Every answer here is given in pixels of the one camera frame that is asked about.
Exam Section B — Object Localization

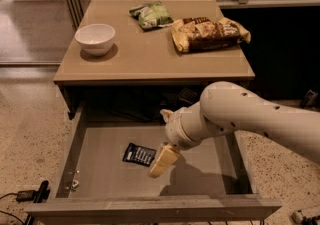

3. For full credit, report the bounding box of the grey cabinet with counter top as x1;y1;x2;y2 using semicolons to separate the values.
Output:
54;0;255;112

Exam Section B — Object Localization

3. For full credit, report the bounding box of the black power adapter with cable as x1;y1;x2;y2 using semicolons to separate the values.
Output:
1;180;50;225

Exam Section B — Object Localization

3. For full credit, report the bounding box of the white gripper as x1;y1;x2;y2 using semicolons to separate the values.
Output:
148;103;214;178

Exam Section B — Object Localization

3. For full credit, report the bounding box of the green chip bag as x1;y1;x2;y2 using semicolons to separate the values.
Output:
129;1;173;31

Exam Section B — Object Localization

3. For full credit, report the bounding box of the open grey top drawer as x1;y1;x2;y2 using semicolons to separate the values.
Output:
26;105;281;225

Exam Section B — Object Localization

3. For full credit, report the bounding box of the white power strip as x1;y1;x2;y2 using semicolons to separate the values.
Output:
292;206;320;225

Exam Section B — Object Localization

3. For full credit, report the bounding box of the small dark device on floor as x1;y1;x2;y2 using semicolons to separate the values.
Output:
299;90;318;108

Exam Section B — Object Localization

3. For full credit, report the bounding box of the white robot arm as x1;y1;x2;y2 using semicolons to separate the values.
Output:
149;81;320;178

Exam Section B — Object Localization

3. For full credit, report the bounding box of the yellow brown snack bag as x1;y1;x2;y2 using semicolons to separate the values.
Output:
171;17;251;53

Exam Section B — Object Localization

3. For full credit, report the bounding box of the blue rxbar blueberry wrapper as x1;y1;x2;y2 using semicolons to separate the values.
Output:
122;143;156;167

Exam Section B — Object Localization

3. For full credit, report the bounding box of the white ceramic bowl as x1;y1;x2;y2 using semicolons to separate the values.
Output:
75;24;115;56

